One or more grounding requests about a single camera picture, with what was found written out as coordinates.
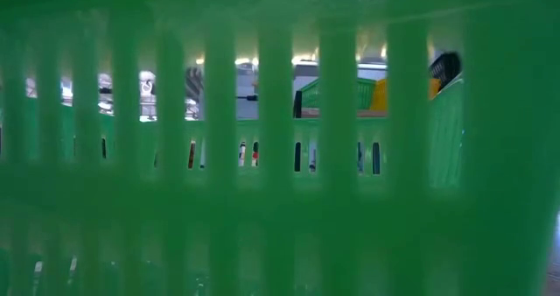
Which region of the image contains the yellow plastic basket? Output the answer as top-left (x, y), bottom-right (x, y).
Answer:
top-left (369, 77), bottom-right (441, 112)

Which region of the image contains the green plastic basket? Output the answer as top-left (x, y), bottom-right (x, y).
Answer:
top-left (301, 76), bottom-right (377, 112)
top-left (0, 0), bottom-right (560, 296)

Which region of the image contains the black plastic basket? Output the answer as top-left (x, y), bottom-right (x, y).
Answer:
top-left (430, 51), bottom-right (463, 92)

